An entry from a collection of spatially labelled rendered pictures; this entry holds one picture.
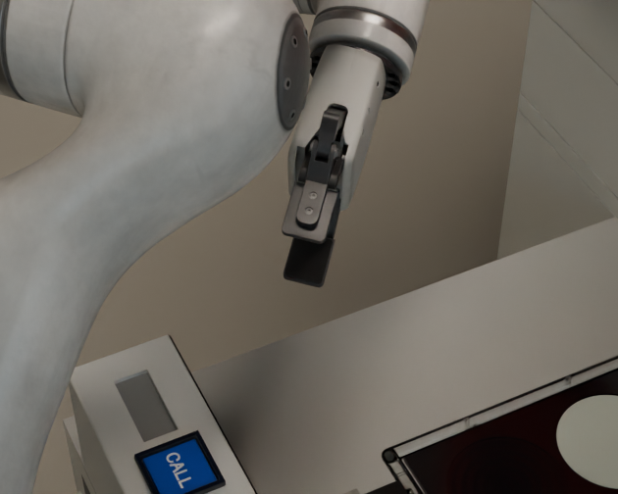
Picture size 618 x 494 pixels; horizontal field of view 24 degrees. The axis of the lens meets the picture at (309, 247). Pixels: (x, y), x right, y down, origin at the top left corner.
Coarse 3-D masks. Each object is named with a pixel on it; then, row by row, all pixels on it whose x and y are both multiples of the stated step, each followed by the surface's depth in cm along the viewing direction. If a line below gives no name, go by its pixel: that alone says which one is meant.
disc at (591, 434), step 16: (592, 400) 126; (608, 400) 126; (576, 416) 125; (592, 416) 125; (608, 416) 125; (560, 432) 124; (576, 432) 124; (592, 432) 124; (608, 432) 124; (560, 448) 123; (576, 448) 123; (592, 448) 123; (608, 448) 123; (576, 464) 121; (592, 464) 121; (608, 464) 121; (592, 480) 120; (608, 480) 120
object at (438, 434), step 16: (592, 368) 128; (608, 368) 129; (544, 384) 127; (560, 384) 127; (576, 384) 128; (512, 400) 126; (528, 400) 126; (480, 416) 125; (496, 416) 125; (432, 432) 123; (448, 432) 124; (400, 448) 122; (416, 448) 123
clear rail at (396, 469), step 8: (384, 456) 122; (392, 456) 122; (392, 464) 121; (400, 464) 121; (392, 472) 121; (400, 472) 120; (408, 472) 121; (400, 480) 120; (408, 480) 120; (408, 488) 119; (416, 488) 119
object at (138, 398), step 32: (128, 352) 122; (160, 352) 122; (96, 384) 120; (128, 384) 120; (160, 384) 120; (192, 384) 120; (96, 416) 117; (128, 416) 117; (160, 416) 118; (192, 416) 117; (96, 448) 118; (128, 448) 115; (224, 448) 115; (96, 480) 125; (128, 480) 113
